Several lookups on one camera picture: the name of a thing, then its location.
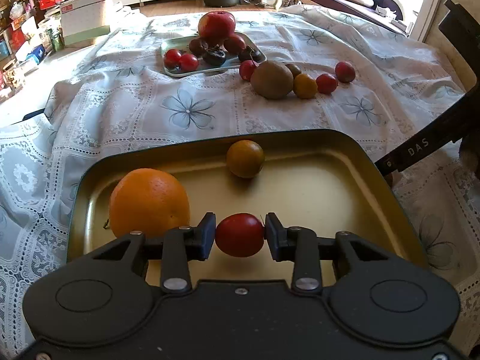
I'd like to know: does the large orange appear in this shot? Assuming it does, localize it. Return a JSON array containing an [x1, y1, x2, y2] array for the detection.
[[108, 168, 191, 238]]

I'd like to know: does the red cherry tomato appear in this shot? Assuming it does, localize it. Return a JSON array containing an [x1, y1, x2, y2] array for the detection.
[[163, 48, 182, 70], [215, 213, 264, 258], [179, 54, 199, 72]]

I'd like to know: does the yellow tomato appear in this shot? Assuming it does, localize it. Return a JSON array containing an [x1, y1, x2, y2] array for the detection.
[[293, 73, 317, 99], [226, 140, 265, 179]]

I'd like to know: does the pink red plum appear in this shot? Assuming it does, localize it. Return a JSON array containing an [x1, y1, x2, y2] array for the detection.
[[335, 61, 356, 84]]

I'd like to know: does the gold rectangular metal tray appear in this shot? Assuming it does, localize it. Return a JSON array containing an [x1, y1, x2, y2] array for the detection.
[[67, 129, 428, 267]]

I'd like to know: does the white floral lace tablecloth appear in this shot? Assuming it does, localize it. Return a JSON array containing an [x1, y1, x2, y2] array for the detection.
[[1, 6, 465, 358]]

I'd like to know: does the red radish with stem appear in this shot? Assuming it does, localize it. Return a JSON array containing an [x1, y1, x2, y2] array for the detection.
[[316, 73, 338, 95]]

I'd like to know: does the yellow tomato beside kiwi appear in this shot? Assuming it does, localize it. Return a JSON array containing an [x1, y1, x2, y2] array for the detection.
[[293, 73, 317, 99]]

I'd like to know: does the brown kiwi fruit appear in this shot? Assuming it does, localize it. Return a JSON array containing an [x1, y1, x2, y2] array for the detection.
[[250, 60, 294, 100]]

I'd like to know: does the dark brown tomato left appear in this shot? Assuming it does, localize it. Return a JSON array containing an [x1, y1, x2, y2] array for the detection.
[[285, 63, 302, 78]]

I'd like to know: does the pink radish behind orange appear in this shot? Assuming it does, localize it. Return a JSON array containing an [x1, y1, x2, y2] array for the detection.
[[239, 59, 259, 82]]

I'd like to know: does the dark water chestnut left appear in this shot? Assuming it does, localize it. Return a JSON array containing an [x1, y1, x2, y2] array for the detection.
[[202, 46, 226, 67]]

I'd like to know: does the dark water chestnut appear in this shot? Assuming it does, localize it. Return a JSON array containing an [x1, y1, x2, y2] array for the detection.
[[189, 37, 209, 58], [202, 46, 226, 67], [238, 46, 262, 63]]

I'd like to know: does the dark water chestnut front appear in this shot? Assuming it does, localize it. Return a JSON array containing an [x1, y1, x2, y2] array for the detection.
[[238, 46, 262, 63]]

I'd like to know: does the pale green rectangular plate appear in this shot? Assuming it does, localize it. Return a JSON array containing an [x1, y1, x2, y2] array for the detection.
[[160, 32, 267, 78]]

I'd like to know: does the dark water chestnut back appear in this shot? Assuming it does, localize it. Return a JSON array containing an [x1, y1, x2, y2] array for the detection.
[[189, 37, 209, 58]]

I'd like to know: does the red tomato on plate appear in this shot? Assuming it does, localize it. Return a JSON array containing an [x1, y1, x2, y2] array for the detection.
[[223, 33, 247, 55]]

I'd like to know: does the large red apple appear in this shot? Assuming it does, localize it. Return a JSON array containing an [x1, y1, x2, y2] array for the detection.
[[198, 10, 236, 47]]

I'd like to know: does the white cardboard box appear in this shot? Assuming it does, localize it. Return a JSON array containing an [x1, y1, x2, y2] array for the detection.
[[60, 0, 116, 47]]

